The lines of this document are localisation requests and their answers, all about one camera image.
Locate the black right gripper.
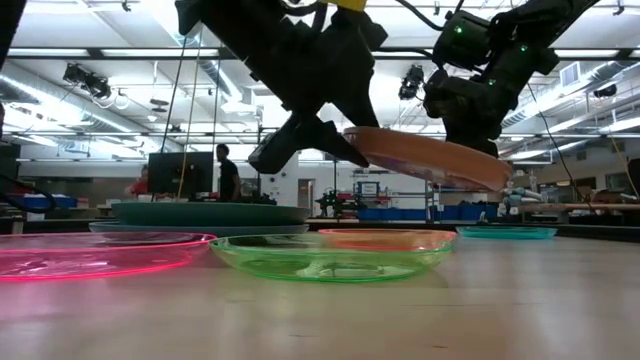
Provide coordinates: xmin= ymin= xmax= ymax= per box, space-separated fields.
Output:
xmin=422 ymin=67 xmax=505 ymax=158

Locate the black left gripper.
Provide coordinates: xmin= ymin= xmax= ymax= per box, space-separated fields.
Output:
xmin=247 ymin=5 xmax=390 ymax=176

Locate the brown plastic plate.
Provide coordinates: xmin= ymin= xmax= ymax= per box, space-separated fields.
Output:
xmin=341 ymin=125 xmax=514 ymax=193

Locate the small clear cyan plastic plate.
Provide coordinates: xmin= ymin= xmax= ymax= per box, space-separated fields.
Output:
xmin=455 ymin=225 xmax=559 ymax=241

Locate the small clear orange plastic plate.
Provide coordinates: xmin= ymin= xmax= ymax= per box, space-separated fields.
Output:
xmin=317 ymin=228 xmax=458 ymax=253

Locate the dark teal plastic plate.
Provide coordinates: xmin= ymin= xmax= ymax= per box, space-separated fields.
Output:
xmin=111 ymin=200 xmax=311 ymax=221

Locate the large light teal plastic plate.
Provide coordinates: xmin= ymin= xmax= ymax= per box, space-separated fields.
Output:
xmin=110 ymin=211 xmax=312 ymax=228

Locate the black ceiling fixture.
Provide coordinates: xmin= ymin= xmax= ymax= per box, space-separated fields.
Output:
xmin=397 ymin=64 xmax=426 ymax=102
xmin=61 ymin=62 xmax=113 ymax=100

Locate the row of blue bins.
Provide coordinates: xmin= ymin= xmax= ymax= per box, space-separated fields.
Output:
xmin=356 ymin=201 xmax=502 ymax=223

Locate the yellow tag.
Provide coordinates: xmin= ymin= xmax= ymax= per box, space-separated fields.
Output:
xmin=319 ymin=0 xmax=369 ymax=13

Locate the person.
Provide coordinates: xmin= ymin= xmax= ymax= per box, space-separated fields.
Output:
xmin=124 ymin=164 xmax=150 ymax=198
xmin=215 ymin=143 xmax=243 ymax=203

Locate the small clear green plastic plate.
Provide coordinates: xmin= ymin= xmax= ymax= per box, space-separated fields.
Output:
xmin=208 ymin=233 xmax=454 ymax=285

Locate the black computer monitor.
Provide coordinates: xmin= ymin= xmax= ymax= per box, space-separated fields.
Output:
xmin=146 ymin=150 xmax=215 ymax=202

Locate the large blue plastic plate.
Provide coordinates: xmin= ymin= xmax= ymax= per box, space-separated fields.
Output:
xmin=88 ymin=220 xmax=311 ymax=238

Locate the small clear pink plastic plate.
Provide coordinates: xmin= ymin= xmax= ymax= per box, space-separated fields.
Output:
xmin=0 ymin=230 xmax=218 ymax=284

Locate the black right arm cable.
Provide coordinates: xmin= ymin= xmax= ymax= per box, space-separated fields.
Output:
xmin=526 ymin=81 xmax=597 ymax=212

